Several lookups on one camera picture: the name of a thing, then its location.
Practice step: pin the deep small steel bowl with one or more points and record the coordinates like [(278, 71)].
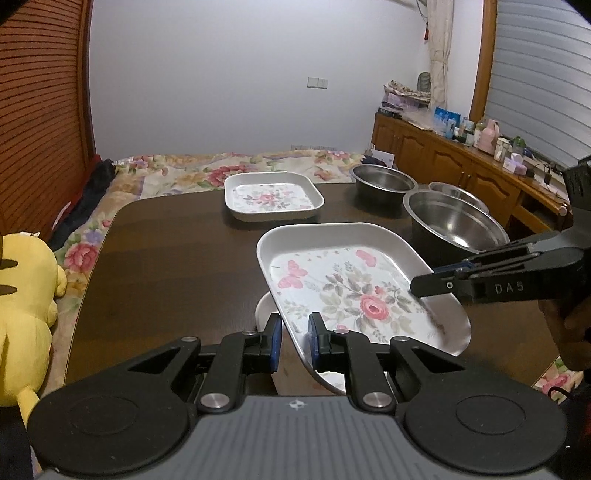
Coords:
[(383, 182)]

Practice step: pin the shallow steel bowl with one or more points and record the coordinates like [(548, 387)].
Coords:
[(455, 190)]

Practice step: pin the lilac box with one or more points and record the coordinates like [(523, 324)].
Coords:
[(516, 165)]

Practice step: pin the butterfly floral white plate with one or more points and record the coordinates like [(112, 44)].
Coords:
[(351, 286)]

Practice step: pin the yellow plush toy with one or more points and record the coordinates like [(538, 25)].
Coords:
[(25, 304)]

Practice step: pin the grey window blind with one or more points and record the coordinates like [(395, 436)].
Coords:
[(540, 78)]

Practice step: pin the person's right hand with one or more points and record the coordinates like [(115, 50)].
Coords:
[(572, 327)]

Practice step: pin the floral blanket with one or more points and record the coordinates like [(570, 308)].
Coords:
[(184, 173)]

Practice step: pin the pile of papers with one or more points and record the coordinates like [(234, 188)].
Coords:
[(404, 94)]

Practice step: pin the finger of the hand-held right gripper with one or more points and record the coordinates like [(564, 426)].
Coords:
[(503, 251), (434, 286)]

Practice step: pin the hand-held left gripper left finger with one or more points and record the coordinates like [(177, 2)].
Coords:
[(275, 339)]

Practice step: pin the large steel bowl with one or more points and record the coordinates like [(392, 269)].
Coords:
[(455, 226)]

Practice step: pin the dark clothing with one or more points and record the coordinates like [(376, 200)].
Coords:
[(87, 198)]

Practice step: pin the white cardboard box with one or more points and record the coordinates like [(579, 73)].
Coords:
[(383, 157)]

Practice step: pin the blue boxes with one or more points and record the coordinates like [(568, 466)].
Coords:
[(447, 121)]

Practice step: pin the green bottle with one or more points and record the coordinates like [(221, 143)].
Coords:
[(519, 146)]

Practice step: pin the small floral white plate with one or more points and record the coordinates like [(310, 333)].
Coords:
[(272, 196)]

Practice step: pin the white wall switch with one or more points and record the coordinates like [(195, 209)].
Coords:
[(317, 82)]

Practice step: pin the slatted wooden wardrobe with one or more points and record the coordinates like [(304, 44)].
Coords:
[(41, 115)]

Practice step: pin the plain white plate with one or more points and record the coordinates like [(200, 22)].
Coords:
[(264, 311)]

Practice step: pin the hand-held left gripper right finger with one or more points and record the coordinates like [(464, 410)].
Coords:
[(316, 342)]

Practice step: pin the wooden cabinet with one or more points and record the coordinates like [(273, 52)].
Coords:
[(443, 161)]

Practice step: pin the cream curtain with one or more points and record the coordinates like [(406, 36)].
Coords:
[(438, 50)]

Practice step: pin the pink bottle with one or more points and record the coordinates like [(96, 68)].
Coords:
[(490, 136)]

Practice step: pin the wooden window frame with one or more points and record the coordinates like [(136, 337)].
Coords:
[(482, 60)]

